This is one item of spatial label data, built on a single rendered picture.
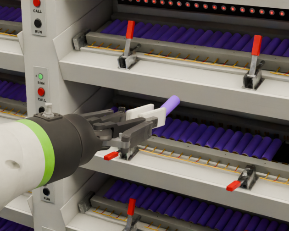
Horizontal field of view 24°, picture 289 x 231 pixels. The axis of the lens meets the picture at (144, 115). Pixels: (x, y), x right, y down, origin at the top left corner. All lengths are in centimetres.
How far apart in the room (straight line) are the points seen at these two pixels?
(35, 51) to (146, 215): 43
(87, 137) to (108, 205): 62
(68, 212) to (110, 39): 41
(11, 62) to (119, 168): 34
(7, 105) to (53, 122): 75
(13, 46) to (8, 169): 75
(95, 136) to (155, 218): 56
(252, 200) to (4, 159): 59
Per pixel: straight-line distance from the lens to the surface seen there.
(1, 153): 79
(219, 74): 124
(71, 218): 154
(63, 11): 140
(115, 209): 151
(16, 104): 161
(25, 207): 162
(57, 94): 142
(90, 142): 92
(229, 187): 119
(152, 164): 134
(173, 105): 113
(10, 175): 79
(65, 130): 88
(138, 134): 98
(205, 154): 131
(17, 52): 148
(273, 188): 125
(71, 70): 139
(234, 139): 134
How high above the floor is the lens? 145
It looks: 18 degrees down
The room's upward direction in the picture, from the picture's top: straight up
